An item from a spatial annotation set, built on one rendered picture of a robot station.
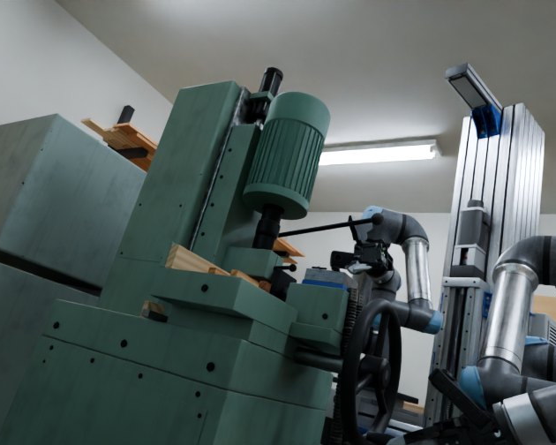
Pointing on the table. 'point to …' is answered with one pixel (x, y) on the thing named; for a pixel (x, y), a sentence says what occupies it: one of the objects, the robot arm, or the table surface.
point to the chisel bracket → (251, 262)
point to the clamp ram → (281, 282)
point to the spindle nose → (268, 227)
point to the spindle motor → (288, 154)
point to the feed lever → (337, 225)
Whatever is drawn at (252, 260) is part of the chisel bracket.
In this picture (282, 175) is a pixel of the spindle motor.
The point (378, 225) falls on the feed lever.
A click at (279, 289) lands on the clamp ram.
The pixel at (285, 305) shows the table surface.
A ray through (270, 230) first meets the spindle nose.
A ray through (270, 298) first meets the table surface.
